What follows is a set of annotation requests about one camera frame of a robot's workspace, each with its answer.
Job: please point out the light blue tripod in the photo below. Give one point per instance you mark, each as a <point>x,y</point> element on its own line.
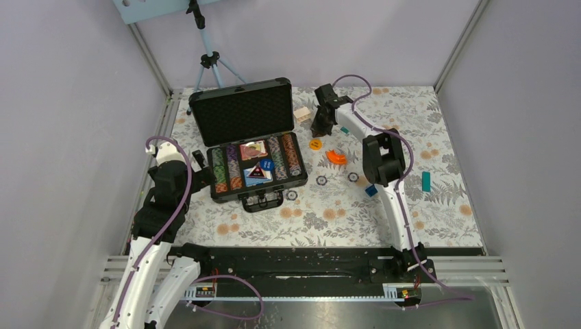
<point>211,59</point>

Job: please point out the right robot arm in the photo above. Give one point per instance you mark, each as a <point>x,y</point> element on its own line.
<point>384,165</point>

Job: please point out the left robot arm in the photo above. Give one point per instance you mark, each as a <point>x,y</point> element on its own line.
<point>140,301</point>

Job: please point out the orange curved block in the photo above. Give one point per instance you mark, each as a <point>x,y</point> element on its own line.
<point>335,158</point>

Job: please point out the blue small blind button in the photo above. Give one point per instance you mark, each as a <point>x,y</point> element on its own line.
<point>267,164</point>

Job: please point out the blue rectangular block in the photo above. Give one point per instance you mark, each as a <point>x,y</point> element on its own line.
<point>371,190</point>

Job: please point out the loose poker chip near case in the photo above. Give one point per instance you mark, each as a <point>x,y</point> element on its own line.
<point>292,195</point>

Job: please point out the black poker chip case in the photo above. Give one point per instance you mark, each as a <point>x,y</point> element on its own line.
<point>240,114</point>

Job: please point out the red playing card deck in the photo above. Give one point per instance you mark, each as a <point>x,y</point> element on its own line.
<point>259,144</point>

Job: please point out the beige toy block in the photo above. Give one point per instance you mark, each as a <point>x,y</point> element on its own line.
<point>302,114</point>

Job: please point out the blue tan poker chip row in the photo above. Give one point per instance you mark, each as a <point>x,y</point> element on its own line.
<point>277,157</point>

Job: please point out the teal rectangular block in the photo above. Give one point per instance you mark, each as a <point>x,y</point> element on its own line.
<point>426,181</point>

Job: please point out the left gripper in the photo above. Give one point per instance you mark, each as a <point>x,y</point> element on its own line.
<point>204,177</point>

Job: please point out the purple poker chip row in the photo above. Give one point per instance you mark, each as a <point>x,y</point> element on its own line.
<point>233,168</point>

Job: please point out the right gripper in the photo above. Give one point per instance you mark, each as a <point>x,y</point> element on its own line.
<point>316,130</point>

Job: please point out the loose poker chip right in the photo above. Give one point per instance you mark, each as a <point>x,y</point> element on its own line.
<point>353,177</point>

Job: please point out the blue playing card deck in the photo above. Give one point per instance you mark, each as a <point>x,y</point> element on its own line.
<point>255,181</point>

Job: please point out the orange big blind button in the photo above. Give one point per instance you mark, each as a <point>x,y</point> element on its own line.
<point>315,144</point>

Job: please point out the loose poker chip middle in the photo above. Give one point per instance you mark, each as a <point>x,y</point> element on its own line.
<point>321,180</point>

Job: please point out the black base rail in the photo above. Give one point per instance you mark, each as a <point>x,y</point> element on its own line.
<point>306,271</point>

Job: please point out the black triangular all-in button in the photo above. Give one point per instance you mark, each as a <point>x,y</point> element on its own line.
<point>256,172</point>

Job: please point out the orange black poker chip row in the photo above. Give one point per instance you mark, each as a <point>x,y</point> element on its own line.
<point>291,154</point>

